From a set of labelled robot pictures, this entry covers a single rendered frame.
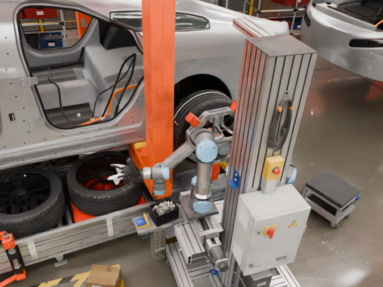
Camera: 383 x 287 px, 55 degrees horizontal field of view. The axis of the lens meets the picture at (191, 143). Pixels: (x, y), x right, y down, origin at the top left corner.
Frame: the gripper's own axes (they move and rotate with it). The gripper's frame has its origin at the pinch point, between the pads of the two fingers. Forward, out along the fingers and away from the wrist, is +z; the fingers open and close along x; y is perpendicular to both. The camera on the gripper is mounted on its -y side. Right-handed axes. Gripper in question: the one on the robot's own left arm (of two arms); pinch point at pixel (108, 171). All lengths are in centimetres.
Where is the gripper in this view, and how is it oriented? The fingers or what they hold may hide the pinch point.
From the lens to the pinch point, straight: 219.8
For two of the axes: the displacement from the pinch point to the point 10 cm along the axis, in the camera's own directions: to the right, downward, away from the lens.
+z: -10.0, 0.1, -0.9
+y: -0.3, 8.9, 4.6
